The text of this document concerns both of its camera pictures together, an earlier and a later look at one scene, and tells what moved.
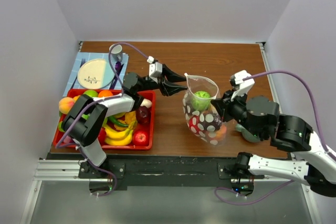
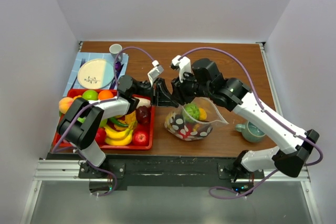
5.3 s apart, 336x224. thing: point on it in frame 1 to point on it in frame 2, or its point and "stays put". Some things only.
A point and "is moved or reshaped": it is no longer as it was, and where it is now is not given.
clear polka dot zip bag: x=202 y=117 is moved or reshaped
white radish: x=146 y=102 stays put
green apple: x=91 y=93 stays put
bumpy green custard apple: x=201 y=100 to x=192 y=110
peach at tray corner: x=65 y=104 stays put
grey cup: x=115 y=51 stays put
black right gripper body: x=234 y=108 to x=187 y=89
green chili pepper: x=116 y=122 stays put
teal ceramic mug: x=247 y=135 stays put
